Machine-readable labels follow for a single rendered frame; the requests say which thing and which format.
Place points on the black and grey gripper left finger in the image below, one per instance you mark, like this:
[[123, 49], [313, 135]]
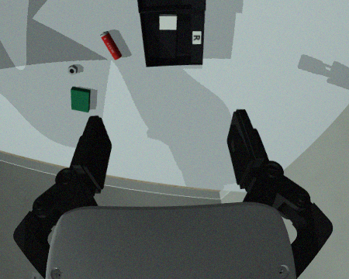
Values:
[[75, 187]]

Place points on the black rack of bins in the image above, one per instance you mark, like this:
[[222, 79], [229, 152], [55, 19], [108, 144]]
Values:
[[189, 32]]

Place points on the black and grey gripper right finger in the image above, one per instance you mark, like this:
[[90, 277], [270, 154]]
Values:
[[253, 168]]

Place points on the red battery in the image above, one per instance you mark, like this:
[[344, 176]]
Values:
[[110, 44]]

